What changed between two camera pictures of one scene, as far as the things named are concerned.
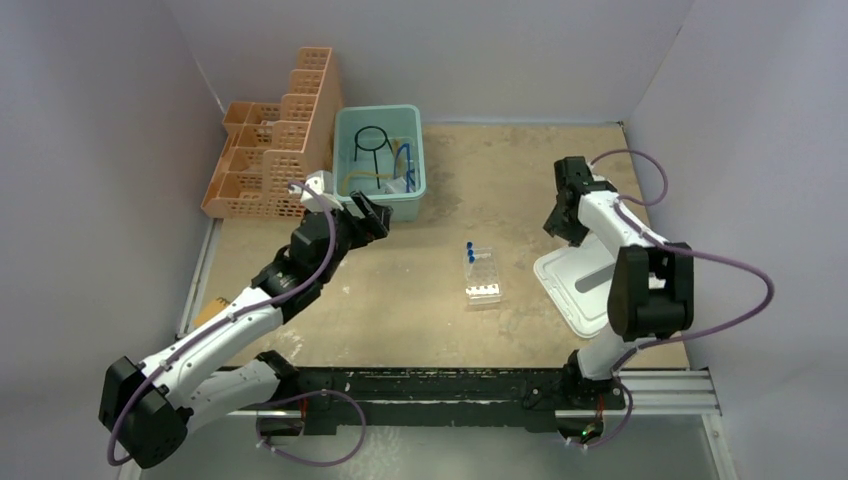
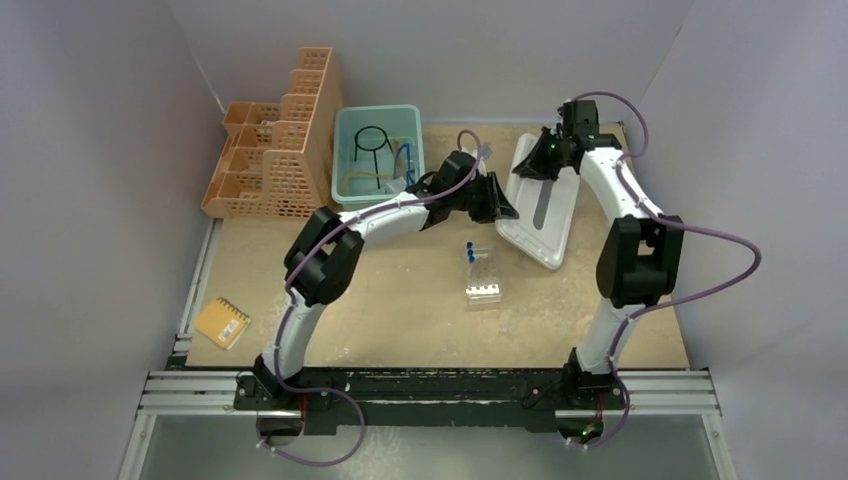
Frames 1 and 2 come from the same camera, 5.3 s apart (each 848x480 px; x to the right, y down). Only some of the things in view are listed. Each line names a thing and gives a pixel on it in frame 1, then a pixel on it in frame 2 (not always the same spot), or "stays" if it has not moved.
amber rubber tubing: (396, 145) stays
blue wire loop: (409, 178) stays
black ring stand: (386, 140) stays
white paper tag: (395, 186) stays
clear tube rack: (482, 281) stays
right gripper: (554, 226) to (535, 166)
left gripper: (371, 226) to (494, 207)
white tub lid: (577, 277) to (546, 209)
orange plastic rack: (268, 148) stays
